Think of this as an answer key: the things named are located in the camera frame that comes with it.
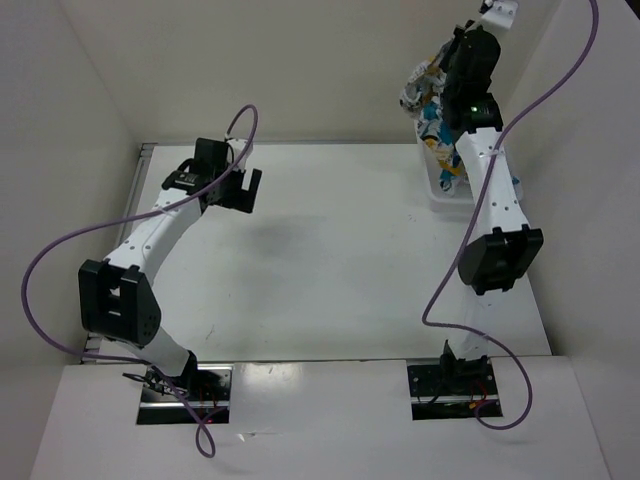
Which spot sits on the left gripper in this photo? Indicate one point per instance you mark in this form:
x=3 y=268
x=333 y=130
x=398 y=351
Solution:
x=241 y=200

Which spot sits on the printed white yellow teal shorts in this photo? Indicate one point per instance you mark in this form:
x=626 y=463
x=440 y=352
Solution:
x=420 y=99

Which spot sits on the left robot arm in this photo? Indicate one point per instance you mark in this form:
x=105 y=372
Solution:
x=116 y=293

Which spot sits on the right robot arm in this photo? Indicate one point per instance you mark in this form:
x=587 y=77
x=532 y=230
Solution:
x=502 y=244

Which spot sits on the white plastic basket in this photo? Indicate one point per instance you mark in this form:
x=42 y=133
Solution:
x=483 y=178

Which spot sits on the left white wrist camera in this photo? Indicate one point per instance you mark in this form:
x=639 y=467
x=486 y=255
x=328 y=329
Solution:
x=241 y=149

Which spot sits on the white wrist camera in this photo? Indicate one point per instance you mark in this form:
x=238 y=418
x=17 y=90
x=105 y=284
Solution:
x=498 y=14
x=241 y=149

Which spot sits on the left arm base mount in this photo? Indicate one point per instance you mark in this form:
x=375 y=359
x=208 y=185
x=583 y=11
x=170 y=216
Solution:
x=211 y=402

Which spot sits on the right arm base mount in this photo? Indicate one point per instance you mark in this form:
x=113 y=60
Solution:
x=443 y=390

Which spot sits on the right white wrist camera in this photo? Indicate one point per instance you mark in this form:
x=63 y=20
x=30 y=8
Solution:
x=498 y=14

